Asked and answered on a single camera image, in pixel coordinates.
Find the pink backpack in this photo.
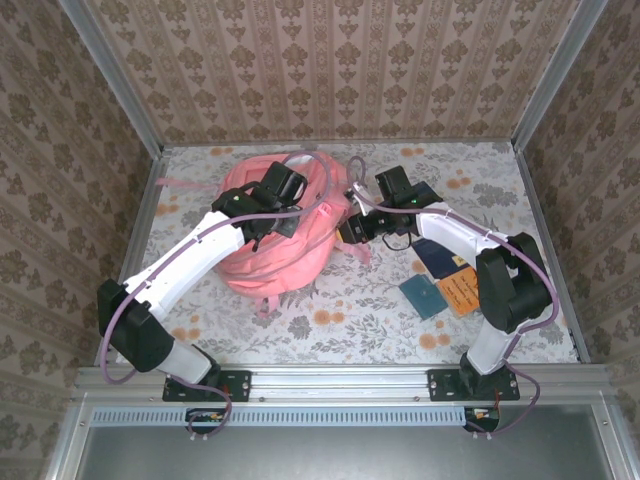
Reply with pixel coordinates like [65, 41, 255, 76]
[154, 149, 374, 319]

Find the navy book small yellow label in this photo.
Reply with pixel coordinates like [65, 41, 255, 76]
[410, 237, 480, 281]

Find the teal wallet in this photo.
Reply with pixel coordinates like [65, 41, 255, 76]
[398, 274, 450, 322]

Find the orange Huckleberry Finn book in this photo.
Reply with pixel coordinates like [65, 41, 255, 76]
[433, 265, 484, 318]

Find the floral tablecloth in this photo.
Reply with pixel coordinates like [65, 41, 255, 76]
[114, 142, 581, 365]

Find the grey metal sheet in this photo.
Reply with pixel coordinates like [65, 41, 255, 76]
[74, 405, 621, 480]

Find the aluminium side rail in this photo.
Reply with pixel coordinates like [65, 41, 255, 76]
[513, 144, 592, 365]
[93, 145, 175, 367]

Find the aluminium mounting rail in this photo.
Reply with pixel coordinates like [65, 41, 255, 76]
[73, 363, 615, 404]

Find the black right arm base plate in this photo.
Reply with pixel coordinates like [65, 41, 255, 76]
[427, 368, 521, 403]

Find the slotted grey cable duct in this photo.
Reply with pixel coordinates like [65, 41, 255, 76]
[91, 405, 469, 428]

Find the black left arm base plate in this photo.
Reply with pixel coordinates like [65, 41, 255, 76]
[162, 369, 253, 403]

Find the aluminium corner post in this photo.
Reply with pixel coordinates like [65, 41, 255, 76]
[56, 0, 167, 157]
[510, 0, 610, 154]

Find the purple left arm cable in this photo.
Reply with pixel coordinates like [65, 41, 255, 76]
[98, 149, 335, 444]

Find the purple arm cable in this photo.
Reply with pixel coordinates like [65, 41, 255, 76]
[98, 149, 335, 444]
[347, 155, 561, 441]

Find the small wired connector board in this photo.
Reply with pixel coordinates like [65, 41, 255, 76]
[463, 405, 502, 433]
[185, 407, 227, 434]

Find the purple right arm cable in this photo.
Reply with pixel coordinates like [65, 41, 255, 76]
[347, 155, 561, 441]

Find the aluminium lower frame beam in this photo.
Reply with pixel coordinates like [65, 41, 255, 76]
[44, 394, 96, 480]
[599, 394, 640, 480]

